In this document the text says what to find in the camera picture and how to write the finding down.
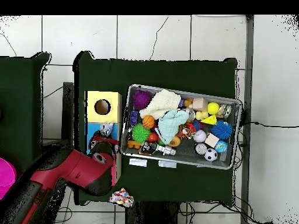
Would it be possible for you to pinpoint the clear plastic bottle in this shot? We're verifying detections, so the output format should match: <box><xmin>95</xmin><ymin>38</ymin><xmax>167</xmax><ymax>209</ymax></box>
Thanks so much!
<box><xmin>99</xmin><ymin>122</ymin><xmax>115</xmax><ymax>138</ymax></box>

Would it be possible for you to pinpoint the colourful packet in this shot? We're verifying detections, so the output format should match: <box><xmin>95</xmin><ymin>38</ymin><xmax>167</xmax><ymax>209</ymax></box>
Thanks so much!
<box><xmin>109</xmin><ymin>187</ymin><xmax>135</xmax><ymax>208</ymax></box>

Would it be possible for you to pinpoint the mint green cloth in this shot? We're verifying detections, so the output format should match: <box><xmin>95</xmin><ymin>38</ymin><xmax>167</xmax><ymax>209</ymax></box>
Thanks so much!
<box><xmin>154</xmin><ymin>108</ymin><xmax>190</xmax><ymax>145</ymax></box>

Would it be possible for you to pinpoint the wooden box with three holes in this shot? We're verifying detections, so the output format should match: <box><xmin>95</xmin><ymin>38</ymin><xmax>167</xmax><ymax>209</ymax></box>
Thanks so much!
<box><xmin>84</xmin><ymin>90</ymin><xmax>123</xmax><ymax>187</ymax></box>

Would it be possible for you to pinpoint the large green spiky ball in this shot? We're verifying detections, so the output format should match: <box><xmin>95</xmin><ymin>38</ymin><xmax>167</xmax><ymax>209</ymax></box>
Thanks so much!
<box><xmin>131</xmin><ymin>122</ymin><xmax>151</xmax><ymax>144</ymax></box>

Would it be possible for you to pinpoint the black upright panel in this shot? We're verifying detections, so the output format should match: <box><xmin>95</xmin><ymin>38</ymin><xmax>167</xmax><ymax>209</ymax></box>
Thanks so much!
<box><xmin>61</xmin><ymin>81</ymin><xmax>75</xmax><ymax>145</ymax></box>

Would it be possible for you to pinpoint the orange toy basketball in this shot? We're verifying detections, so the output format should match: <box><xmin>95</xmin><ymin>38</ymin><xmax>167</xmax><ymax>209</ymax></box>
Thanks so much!
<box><xmin>141</xmin><ymin>115</ymin><xmax>155</xmax><ymax>130</ymax></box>

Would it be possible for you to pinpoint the purple rubber toy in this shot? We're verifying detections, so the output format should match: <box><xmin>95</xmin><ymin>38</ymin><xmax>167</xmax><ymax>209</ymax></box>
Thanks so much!
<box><xmin>131</xmin><ymin>89</ymin><xmax>152</xmax><ymax>110</ymax></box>

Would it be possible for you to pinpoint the cream white cloth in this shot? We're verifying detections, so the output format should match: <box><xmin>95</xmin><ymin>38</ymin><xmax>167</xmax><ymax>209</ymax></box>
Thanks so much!
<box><xmin>139</xmin><ymin>89</ymin><xmax>182</xmax><ymax>120</ymax></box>

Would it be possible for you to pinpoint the dark green tablecloth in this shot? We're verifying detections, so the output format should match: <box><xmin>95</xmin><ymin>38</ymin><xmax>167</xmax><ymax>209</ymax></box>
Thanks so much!
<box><xmin>0</xmin><ymin>52</ymin><xmax>53</xmax><ymax>202</ymax></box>
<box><xmin>73</xmin><ymin>50</ymin><xmax>238</xmax><ymax>207</ymax></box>

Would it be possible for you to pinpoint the magenta plastic bowl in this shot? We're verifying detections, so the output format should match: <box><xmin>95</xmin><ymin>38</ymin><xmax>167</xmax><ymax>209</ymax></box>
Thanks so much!
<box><xmin>0</xmin><ymin>157</ymin><xmax>17</xmax><ymax>200</ymax></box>

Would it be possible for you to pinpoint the black and white football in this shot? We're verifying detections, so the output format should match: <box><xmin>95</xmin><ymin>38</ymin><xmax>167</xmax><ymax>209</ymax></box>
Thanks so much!
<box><xmin>204</xmin><ymin>148</ymin><xmax>218</xmax><ymax>162</ymax></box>

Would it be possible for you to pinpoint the yellow ball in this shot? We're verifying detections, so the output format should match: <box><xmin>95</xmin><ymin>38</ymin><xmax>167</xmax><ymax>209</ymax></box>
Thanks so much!
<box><xmin>207</xmin><ymin>101</ymin><xmax>220</xmax><ymax>116</ymax></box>

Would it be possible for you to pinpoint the blue globe ball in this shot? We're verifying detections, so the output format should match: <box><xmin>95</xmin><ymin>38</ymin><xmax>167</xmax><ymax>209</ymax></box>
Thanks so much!
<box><xmin>214</xmin><ymin>139</ymin><xmax>228</xmax><ymax>153</ymax></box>

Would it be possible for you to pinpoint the blue spiky ball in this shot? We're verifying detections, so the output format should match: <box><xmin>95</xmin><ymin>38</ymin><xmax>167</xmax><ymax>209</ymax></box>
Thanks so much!
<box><xmin>211</xmin><ymin>120</ymin><xmax>234</xmax><ymax>140</ymax></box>

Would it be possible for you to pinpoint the grey metal bar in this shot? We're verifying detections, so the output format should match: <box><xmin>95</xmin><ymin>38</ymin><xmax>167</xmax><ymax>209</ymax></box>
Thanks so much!
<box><xmin>240</xmin><ymin>15</ymin><xmax>255</xmax><ymax>224</ymax></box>

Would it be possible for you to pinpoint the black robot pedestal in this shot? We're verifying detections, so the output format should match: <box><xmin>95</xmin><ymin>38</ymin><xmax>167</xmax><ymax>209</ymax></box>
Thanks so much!
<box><xmin>124</xmin><ymin>201</ymin><xmax>180</xmax><ymax>224</ymax></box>

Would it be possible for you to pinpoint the metal wire mesh bin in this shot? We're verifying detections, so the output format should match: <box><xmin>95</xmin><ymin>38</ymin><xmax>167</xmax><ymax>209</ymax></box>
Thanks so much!
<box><xmin>119</xmin><ymin>83</ymin><xmax>243</xmax><ymax>170</ymax></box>

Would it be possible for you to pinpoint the black cable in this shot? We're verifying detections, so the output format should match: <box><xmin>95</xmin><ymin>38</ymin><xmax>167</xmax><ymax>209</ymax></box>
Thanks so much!
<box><xmin>242</xmin><ymin>120</ymin><xmax>299</xmax><ymax>129</ymax></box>

